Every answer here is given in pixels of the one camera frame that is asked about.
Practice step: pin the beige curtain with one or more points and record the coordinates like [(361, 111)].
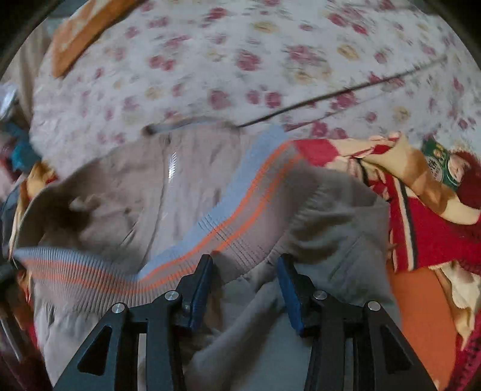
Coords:
[(30, 75)]

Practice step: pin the beige jacket with striped cuffs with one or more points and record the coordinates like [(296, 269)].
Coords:
[(131, 195)]

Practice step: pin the teal cloth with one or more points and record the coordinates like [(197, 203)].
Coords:
[(20, 150)]

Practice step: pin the red orange printed blanket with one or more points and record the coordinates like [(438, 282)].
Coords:
[(432, 240)]

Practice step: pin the floral quilt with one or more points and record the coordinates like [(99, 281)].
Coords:
[(225, 49)]

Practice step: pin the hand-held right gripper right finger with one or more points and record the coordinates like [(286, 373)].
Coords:
[(291, 297)]

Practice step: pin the orange checkered pillow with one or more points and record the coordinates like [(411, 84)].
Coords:
[(82, 34)]

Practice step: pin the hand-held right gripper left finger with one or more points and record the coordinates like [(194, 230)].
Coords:
[(201, 293)]

